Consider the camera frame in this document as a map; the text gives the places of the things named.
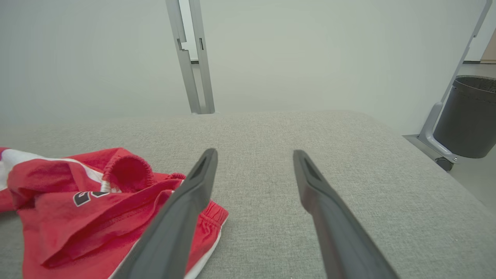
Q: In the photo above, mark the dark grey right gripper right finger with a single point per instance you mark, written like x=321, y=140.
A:
x=337, y=232

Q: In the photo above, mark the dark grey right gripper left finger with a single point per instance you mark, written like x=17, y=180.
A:
x=174, y=228

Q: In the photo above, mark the red shirt with white sleeves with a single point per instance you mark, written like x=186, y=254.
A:
x=46, y=178

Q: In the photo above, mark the red shorts with white trim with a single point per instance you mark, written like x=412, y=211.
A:
x=203, y=228

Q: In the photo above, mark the grey partition leg with caster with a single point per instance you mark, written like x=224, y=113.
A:
x=430, y=124

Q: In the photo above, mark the black round waste bin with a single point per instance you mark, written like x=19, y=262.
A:
x=469, y=120

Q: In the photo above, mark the beige wooden panel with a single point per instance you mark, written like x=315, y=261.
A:
x=489, y=46

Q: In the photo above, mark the grey metal partition post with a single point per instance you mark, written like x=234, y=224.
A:
x=185, y=58
x=203, y=69

